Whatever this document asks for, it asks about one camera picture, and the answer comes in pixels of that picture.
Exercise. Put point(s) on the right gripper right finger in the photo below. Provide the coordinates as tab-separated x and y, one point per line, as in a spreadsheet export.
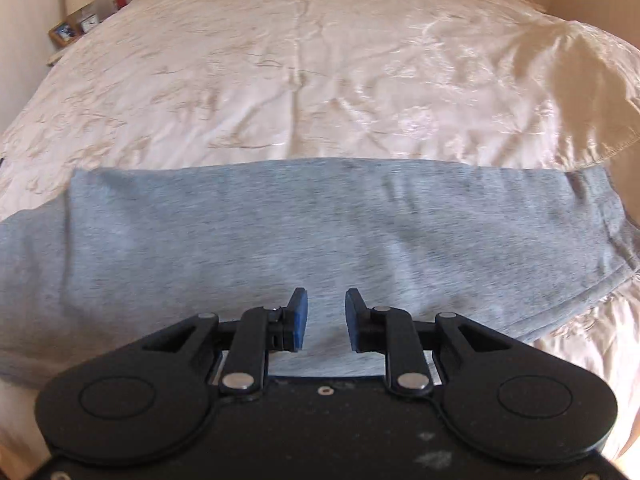
398	337

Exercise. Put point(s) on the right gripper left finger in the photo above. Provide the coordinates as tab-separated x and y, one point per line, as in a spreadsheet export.
258	333

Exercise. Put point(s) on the grey sweatpants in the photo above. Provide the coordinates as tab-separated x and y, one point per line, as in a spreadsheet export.
121	254

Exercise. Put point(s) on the cream embroidered bedspread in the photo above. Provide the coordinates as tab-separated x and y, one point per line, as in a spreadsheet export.
168	85

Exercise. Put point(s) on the small white alarm clock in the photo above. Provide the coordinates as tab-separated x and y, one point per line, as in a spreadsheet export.
88	23

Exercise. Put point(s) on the wooden picture frame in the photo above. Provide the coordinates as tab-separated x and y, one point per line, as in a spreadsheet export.
64	34

